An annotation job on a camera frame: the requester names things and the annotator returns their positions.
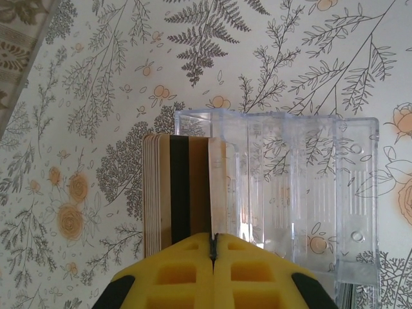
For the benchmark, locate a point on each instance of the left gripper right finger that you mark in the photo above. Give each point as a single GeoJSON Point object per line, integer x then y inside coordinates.
{"type": "Point", "coordinates": [257, 277]}

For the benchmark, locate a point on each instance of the clear plastic card box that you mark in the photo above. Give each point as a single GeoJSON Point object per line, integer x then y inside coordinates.
{"type": "Point", "coordinates": [289, 161]}

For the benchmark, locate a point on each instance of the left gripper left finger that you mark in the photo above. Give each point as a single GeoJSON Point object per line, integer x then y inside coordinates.
{"type": "Point", "coordinates": [174, 277]}

